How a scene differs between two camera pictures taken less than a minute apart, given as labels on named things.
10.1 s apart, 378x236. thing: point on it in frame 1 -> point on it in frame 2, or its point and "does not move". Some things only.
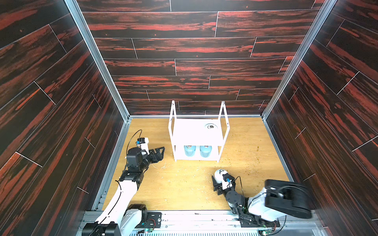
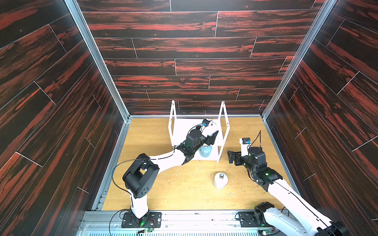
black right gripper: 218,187 -> 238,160
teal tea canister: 205,151 does not move
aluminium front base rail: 192,223 does not move
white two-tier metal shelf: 198,132 does not move
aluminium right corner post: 326,11 does not move
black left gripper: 155,160 -> 209,140
